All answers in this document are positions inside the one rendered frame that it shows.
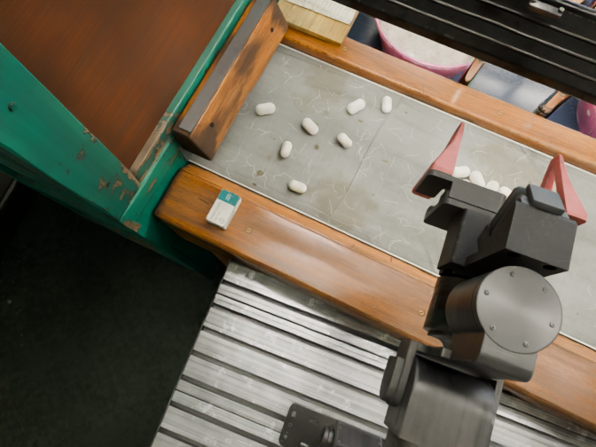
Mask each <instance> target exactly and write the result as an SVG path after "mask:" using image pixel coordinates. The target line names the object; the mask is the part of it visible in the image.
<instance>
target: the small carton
mask: <svg viewBox="0 0 596 447"><path fill-rule="evenodd" d="M241 201H242V199H241V198H240V196H239V195H236V194H234V193H232V192H229V191H227V190H225V189H222V190H221V192H220V193H219V195H218V197H217V199H216V201H215V203H214V205H213V207H212V208H211V209H210V211H209V213H208V215H207V217H206V220H207V221H208V222H209V223H211V224H213V225H215V226H218V227H220V228H222V229H224V230H226V229H227V227H228V225H229V223H230V221H231V219H232V218H233V216H234V214H235V212H236V210H237V209H238V207H239V204H240V202H241Z"/></svg>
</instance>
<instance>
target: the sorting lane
mask: <svg viewBox="0 0 596 447"><path fill-rule="evenodd" d="M386 96H388V97H391V99H392V109H391V111H390V112H389V113H384V112H383V111H382V99H383V98H384V97H386ZM359 98H361V99H362V100H363V101H364V102H365V108H364V109H362V110H360V111H358V112H356V113H355V114H350V113H349V112H348V110H347V107H348V104H350V103H352V102H354V101H356V100H357V99H359ZM265 103H272V104H273V105H274V106H275V112H274V113H273V114H265V115H259V114H257V112H256V111H255V109H256V107H257V106H258V105H259V104H265ZM305 118H310V119H311V120H312V121H313V122H314V123H315V124H316V125H317V126H318V133H317V134H315V135H311V134H310V133H309V132H308V131H307V130H306V129H305V128H304V127H303V126H302V121H303V120H304V119H305ZM462 122H464V123H465V128H464V134H463V137H462V141H461V145H460V148H459V155H458V158H457V162H456V166H455V167H461V166H467V167H469V168H470V174H471V173H472V172H473V171H479V172H481V173H482V178H483V180H484V182H485V186H486V185H487V183H488V182H490V181H497V182H498V184H499V188H500V187H503V186H504V187H507V188H509V189H510V190H511V191H512V190H513V189H514V188H515V187H517V186H522V187H525V188H526V187H527V185H528V184H533V185H536V186H539V187H540V186H541V184H542V181H543V178H544V176H545V172H546V170H547V168H548V166H549V163H550V161H551V159H552V158H553V157H552V156H549V155H547V154H545V153H541V152H539V151H537V150H535V149H532V148H530V147H527V146H526V145H522V144H520V143H517V142H515V141H513V140H511V139H509V138H507V137H503V136H500V135H499V134H497V133H494V132H492V131H489V130H487V129H484V128H482V127H479V126H477V125H475V124H473V123H471V122H467V121H465V120H462V119H460V118H458V117H456V116H454V115H451V114H447V113H446V112H444V111H441V110H439V109H436V108H434V107H432V106H429V105H426V104H424V103H422V102H419V101H418V100H416V99H413V98H409V97H407V96H405V95H403V94H401V93H398V92H396V91H394V90H391V89H388V88H386V87H384V86H381V85H379V84H377V83H375V82H371V81H369V80H366V79H365V78H363V77H360V76H358V75H355V74H352V73H350V72H348V71H345V70H343V69H341V68H338V67H335V66H333V65H331V64H328V63H326V62H324V61H322V60H320V59H316V58H314V57H311V56H310V55H307V54H305V53H303V52H300V51H297V50H295V49H293V48H290V47H288V46H285V45H284V44H282V43H280V44H279V45H278V48H277V49H276V50H275V52H274V54H273V55H272V57H271V60H270V61H269V63H268V65H267V66H266V68H265V69H264V70H263V73H262V74H261V76H260V78H259V79H258V81H257V83H256V84H255V86H254V88H253V89H252V90H251V92H250V93H249V95H248V96H247V99H246V101H245V102H244V104H243V106H242V107H241V108H240V110H239V112H238V114H237V116H236V117H235V119H234V121H233V123H232V124H231V126H230V128H229V130H228V131H227V133H226V135H225V137H224V139H223V141H222V143H221V144H220V145H219V147H218V149H217V151H216V154H215V156H214V157H213V159H212V161H208V160H206V159H204V158H202V157H200V156H198V155H196V154H193V155H192V157H191V159H190V160H189V162H190V163H193V164H195V165H197V166H199V167H201V168H203V169H206V170H208V171H210V172H212V173H214V174H216V175H219V176H221V177H223V178H225V179H227V180H229V181H232V182H233V183H235V184H238V185H240V186H243V187H245V188H247V189H248V190H250V191H252V192H256V193H258V194H260V195H262V196H263V197H265V198H267V199H270V200H273V201H275V202H277V203H278V204H281V205H283V206H285V207H287V208H290V209H292V210H294V211H296V212H298V213H300V214H302V215H304V216H307V217H309V218H311V219H313V220H315V221H317V222H320V223H322V224H324V225H326V226H328V227H331V228H333V229H335V230H336V231H339V232H341V233H344V234H346V235H348V236H350V237H351V238H353V239H357V240H359V241H361V242H363V243H365V244H366V245H369V246H371V247H374V248H376V249H378V250H380V251H382V252H384V253H386V254H388V255H391V256H394V257H395V258H397V259H399V260H401V261H403V262H405V263H409V264H410V265H412V266H414V267H416V268H418V269H421V270H423V271H425V272H427V273H429V274H432V275H434V276H436V277H440V276H439V275H438V274H439V270H438V269H437V264H438V262H439V258H440V255H441V253H442V249H443V243H444V241H445V237H446V234H447V231H445V230H442V229H439V228H436V227H434V226H432V225H429V224H426V223H424V222H423V220H424V217H425V214H426V212H427V209H428V208H429V207H430V206H431V205H432V206H435V205H436V204H437V203H438V202H439V200H440V196H441V195H442V194H443V193H444V189H442V190H441V191H440V192H439V193H438V194H437V195H436V196H435V197H434V198H430V199H429V200H428V199H426V198H423V197H420V196H418V195H415V194H413V193H412V188H413V187H414V186H415V184H416V183H418V181H419V180H420V179H421V177H422V176H423V175H424V173H425V172H426V171H427V169H428V168H429V167H430V165H431V164H432V163H433V162H434V161H435V160H436V158H437V157H438V156H439V155H440V154H441V153H442V152H443V150H444V148H445V147H446V146H447V144H448V143H449V141H450V139H451V137H452V135H453V133H454V132H455V130H456V128H457V127H458V126H459V125H460V123H462ZM341 133H344V134H346V135H347V137H348V138H349V139H350V140H351V141H352V145H351V147H350V148H345V147H344V146H343V145H342V144H341V143H340V142H339V141H338V138H337V137H338V135H339V134H341ZM286 141H289V142H290V143H291V144H292V149H291V153H290V155H289V156H288V157H287V158H284V157H282V156H281V154H280V151H281V147H282V145H283V143H284V142H286ZM564 163H565V166H566V169H567V172H568V175H569V180H570V182H571V183H572V185H573V187H574V189H575V191H576V194H577V196H578V198H579V199H580V200H581V202H582V204H583V206H584V209H585V211H586V213H587V215H588V216H587V220H586V223H584V224H581V225H579V226H577V229H576V237H575V243H574V247H573V252H572V256H571V261H570V266H569V271H565V272H562V273H558V274H554V275H551V276H548V277H545V279H546V280H547V281H548V282H549V283H550V284H551V285H552V286H553V288H554V290H555V291H556V293H557V295H558V296H559V298H560V301H561V307H562V324H561V329H560V332H559V334H561V335H563V336H565V337H567V338H569V339H571V340H573V341H576V342H578V343H580V344H583V345H585V346H586V347H588V348H590V349H593V350H596V175H594V174H592V173H590V172H588V171H585V170H583V169H580V168H578V167H575V166H573V165H570V164H568V163H567V162H564ZM470 174H469V176H467V177H459V179H462V180H464V179H466V180H468V181H469V182H470V183H472V182H471V180H470ZM292 180H296V181H298V182H301V183H304V184H305V185H306V187H307V189H306V191H305V192H303V193H299V192H295V191H292V190H290V189H289V187H288V184H289V182H290V181H292Z"/></svg>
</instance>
